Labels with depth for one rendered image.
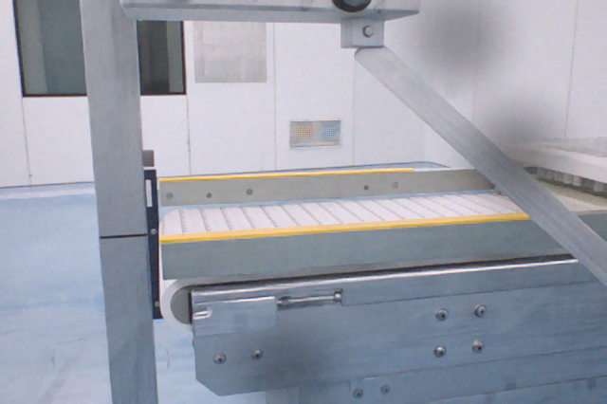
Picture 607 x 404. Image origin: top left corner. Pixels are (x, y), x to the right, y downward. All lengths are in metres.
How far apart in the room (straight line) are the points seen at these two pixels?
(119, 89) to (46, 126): 4.78
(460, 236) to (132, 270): 0.43
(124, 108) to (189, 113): 4.83
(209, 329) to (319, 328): 0.10
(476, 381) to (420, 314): 0.14
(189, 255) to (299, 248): 0.09
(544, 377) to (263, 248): 0.37
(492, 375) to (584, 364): 0.11
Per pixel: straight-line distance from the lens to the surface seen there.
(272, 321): 0.51
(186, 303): 0.51
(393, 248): 0.52
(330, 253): 0.50
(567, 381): 0.75
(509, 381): 0.69
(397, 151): 6.37
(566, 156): 0.75
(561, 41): 5.09
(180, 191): 0.74
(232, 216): 0.70
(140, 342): 0.82
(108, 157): 0.75
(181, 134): 5.58
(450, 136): 0.49
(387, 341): 0.56
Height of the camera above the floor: 1.05
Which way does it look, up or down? 13 degrees down
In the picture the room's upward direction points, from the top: straight up
